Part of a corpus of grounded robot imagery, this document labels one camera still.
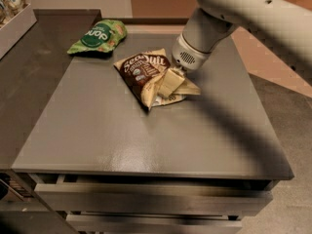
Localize lower grey drawer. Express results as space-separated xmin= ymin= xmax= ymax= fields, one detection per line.
xmin=66 ymin=214 xmax=242 ymax=234

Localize grey drawer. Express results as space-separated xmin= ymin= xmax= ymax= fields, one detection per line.
xmin=35 ymin=181 xmax=272 ymax=215
xmin=66 ymin=214 xmax=242 ymax=234

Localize grey drawer cabinet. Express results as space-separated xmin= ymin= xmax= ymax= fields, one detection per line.
xmin=13 ymin=34 xmax=293 ymax=234

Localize dark side counter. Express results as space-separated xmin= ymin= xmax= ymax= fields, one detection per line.
xmin=0 ymin=9 xmax=100 ymax=234

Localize brown sea salt chip bag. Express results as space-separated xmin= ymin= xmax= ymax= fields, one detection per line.
xmin=114 ymin=49 xmax=189 ymax=109

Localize green chip bag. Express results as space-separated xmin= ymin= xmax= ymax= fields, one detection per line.
xmin=67 ymin=19 xmax=127 ymax=55

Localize white snack box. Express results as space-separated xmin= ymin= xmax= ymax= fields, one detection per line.
xmin=0 ymin=4 xmax=37 ymax=59

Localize upper grey drawer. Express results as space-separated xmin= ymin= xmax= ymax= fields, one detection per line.
xmin=35 ymin=181 xmax=272 ymax=215

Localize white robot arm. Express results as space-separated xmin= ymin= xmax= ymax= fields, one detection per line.
xmin=173 ymin=0 xmax=312 ymax=97

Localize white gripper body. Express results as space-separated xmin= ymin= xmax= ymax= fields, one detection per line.
xmin=172 ymin=34 xmax=211 ymax=71

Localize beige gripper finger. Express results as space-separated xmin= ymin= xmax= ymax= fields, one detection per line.
xmin=158 ymin=67 xmax=185 ymax=98
xmin=174 ymin=78 xmax=201 ymax=95

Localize snack packets in box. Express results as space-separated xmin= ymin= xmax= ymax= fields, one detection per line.
xmin=0 ymin=0 xmax=25 ymax=26

